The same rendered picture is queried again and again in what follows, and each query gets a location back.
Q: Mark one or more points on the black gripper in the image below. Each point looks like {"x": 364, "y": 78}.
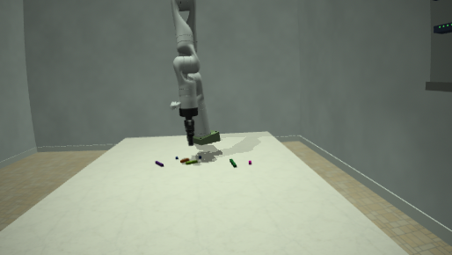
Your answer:
{"x": 189, "y": 113}

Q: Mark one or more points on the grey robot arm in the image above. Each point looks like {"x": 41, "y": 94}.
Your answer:
{"x": 187, "y": 65}

